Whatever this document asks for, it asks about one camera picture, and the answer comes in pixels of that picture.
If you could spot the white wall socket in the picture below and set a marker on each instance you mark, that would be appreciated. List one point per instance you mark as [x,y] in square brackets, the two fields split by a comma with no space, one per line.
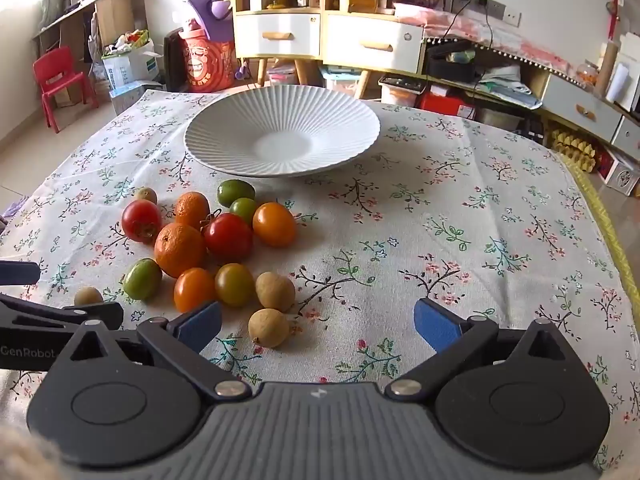
[511,16]

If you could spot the white paper roll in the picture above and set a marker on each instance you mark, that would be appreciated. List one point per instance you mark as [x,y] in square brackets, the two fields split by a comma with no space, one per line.
[617,82]

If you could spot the cardboard tube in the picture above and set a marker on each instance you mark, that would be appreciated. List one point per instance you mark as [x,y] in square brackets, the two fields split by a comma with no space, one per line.
[607,67]

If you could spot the person's right forearm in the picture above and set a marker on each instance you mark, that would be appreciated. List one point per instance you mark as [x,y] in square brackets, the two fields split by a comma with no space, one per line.
[20,460]

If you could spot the floral tablecloth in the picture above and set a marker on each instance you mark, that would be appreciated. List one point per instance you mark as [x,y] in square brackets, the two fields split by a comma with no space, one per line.
[450,260]

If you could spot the white box with round logo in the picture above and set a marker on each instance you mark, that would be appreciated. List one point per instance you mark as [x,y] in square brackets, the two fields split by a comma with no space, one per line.
[622,177]

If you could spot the wooden cabinet with white drawer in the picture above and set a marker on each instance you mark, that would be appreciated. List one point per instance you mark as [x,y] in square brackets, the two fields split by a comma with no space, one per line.
[277,35]
[370,45]

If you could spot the small green jujube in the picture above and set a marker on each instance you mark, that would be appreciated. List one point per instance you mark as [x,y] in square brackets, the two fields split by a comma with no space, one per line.
[244,210]

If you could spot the pile of papers and bags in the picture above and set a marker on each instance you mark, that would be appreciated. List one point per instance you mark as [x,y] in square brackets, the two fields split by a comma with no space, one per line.
[500,85]

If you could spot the small purple object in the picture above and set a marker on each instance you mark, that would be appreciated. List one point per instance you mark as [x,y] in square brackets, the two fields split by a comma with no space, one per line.
[241,70]

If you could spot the white ribbed plate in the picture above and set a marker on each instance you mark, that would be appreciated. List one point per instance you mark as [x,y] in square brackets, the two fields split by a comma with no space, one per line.
[282,132]

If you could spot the red printed bucket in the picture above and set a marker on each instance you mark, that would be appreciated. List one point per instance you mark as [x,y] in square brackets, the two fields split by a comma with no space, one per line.
[207,62]

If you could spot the small mandarin orange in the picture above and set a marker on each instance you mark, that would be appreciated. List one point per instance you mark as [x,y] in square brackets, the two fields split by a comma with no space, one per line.
[192,209]

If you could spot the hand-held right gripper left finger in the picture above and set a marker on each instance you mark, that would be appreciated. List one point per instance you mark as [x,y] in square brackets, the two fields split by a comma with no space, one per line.
[200,325]

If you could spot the glass jar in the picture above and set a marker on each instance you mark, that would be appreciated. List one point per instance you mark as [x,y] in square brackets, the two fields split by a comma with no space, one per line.
[587,74]

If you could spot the black flat electronic device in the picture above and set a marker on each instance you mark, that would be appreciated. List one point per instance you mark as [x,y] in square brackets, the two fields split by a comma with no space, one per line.
[400,82]

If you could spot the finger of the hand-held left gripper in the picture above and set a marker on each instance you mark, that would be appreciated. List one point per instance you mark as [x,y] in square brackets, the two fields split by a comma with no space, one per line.
[20,274]
[50,316]

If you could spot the yellow egg tray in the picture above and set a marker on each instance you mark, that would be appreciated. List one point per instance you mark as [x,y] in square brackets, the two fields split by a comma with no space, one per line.
[575,147]

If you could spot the black upright panel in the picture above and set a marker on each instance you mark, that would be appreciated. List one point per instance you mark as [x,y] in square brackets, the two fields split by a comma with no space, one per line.
[172,60]

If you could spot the pink patterned cloth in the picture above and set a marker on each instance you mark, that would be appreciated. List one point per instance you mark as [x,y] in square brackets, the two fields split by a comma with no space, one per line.
[450,22]

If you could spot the yellow-green tomato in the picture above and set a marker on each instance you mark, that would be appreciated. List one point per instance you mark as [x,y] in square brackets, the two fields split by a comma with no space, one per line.
[234,284]

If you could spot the red plastic chair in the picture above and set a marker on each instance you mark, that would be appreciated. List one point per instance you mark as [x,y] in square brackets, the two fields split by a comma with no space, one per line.
[60,80]

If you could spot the clear storage bin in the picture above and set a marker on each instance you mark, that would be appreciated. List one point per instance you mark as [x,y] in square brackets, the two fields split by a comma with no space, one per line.
[400,97]
[497,119]
[282,76]
[340,82]

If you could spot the brown longan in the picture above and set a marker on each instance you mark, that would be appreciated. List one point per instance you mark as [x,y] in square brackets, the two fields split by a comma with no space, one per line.
[88,296]
[275,291]
[268,327]

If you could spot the large mandarin orange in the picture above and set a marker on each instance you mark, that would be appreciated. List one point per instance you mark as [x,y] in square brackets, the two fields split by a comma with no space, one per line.
[179,250]

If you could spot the low cabinet with grey drawers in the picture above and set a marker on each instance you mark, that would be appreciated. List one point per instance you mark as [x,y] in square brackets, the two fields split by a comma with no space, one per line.
[575,105]

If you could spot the white appliance box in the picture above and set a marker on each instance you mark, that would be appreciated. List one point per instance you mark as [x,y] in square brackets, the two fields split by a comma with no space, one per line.
[632,50]

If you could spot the white cardboard box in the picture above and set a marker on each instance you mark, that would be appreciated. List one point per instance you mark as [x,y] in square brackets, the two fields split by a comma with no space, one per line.
[127,67]

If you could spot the large green jujube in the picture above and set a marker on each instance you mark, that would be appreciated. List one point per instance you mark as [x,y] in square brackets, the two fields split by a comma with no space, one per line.
[236,192]

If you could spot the large orange tomato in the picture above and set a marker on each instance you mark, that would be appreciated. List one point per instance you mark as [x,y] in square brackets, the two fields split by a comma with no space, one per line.
[274,223]

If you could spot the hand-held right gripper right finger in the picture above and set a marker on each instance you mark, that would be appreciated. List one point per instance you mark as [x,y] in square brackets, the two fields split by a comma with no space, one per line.
[437,325]

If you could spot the red box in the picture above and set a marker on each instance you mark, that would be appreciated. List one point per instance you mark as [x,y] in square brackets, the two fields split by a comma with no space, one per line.
[447,105]

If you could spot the grey wall socket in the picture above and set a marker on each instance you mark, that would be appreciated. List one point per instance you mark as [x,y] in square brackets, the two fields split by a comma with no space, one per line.
[495,7]

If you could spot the purple plush toy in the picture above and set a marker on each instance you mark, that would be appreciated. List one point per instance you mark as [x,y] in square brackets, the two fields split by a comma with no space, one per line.
[212,5]

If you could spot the black case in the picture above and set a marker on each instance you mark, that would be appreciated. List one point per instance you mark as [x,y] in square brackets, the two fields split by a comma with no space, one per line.
[452,67]

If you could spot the red tomato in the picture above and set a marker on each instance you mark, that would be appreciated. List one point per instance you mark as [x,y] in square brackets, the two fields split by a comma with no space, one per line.
[227,237]
[141,220]

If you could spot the small greenish longan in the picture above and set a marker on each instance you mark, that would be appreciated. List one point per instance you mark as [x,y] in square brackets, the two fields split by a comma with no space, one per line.
[145,194]

